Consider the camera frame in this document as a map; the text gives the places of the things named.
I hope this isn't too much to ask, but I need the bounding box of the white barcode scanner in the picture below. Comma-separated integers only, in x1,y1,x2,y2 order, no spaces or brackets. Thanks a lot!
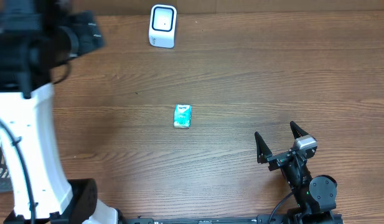
149,4,177,49

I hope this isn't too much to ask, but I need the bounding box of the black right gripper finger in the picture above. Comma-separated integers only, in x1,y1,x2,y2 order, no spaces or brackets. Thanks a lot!
255,132,273,164
290,121,309,139

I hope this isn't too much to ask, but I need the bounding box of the teal tissue pack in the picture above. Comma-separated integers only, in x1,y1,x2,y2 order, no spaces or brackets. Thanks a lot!
174,105,192,128

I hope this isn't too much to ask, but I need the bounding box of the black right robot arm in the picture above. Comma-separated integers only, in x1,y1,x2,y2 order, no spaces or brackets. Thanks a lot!
255,121,344,224

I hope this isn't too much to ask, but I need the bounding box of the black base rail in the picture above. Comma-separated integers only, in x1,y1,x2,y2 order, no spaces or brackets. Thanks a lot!
126,213,344,224

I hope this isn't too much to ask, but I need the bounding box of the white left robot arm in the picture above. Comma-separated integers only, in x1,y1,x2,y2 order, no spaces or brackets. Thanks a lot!
0,0,121,223

